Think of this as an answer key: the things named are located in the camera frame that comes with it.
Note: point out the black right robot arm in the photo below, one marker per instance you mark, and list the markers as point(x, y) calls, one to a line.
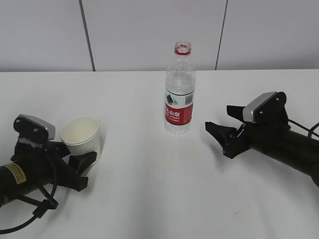
point(299, 152)

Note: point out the clear water bottle red label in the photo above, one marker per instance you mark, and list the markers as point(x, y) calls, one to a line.
point(179, 90)

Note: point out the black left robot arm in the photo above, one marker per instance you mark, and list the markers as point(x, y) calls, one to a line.
point(13, 185)

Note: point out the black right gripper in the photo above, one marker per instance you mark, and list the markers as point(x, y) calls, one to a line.
point(260, 137)

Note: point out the white paper cup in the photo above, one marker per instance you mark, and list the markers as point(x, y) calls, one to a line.
point(81, 136)

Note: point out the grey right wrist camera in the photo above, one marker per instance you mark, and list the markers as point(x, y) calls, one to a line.
point(267, 109)

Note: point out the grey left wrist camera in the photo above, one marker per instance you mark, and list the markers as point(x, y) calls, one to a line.
point(34, 129)

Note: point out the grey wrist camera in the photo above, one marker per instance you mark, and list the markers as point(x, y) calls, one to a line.
point(34, 129)
point(267, 109)

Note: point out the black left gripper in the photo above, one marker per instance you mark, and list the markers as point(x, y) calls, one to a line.
point(52, 163)

